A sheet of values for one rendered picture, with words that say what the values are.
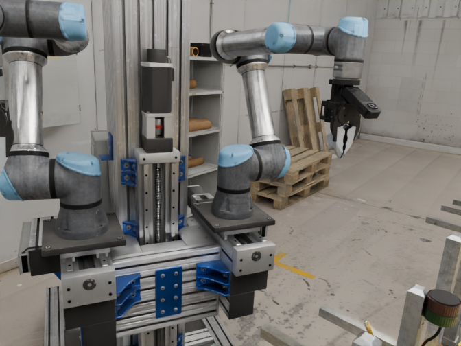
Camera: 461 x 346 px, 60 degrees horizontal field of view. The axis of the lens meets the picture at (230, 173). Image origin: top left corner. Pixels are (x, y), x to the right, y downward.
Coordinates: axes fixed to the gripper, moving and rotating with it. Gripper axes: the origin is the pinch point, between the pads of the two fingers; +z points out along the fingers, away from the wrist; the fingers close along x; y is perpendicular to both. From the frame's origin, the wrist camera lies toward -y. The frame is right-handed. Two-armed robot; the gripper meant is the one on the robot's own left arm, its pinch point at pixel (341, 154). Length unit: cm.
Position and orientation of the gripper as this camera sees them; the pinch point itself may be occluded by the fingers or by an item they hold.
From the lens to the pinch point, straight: 114.1
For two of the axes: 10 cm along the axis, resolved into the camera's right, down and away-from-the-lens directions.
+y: -4.0, -2.8, 8.8
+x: -9.2, 0.7, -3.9
